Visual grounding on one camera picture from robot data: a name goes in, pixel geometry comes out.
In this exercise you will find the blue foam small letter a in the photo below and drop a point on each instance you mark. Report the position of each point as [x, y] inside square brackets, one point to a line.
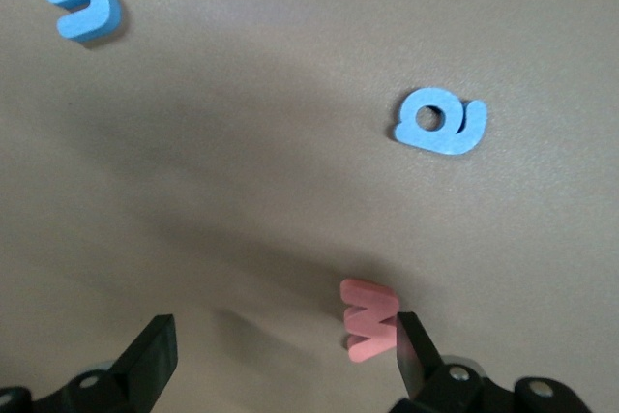
[454, 135]

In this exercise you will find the red foam small letter w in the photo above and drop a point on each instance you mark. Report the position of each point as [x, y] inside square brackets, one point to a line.
[367, 331]

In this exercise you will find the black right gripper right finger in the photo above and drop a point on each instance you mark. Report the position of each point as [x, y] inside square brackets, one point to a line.
[416, 364]

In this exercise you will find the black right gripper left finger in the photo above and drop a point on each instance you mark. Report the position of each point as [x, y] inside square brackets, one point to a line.
[145, 364]

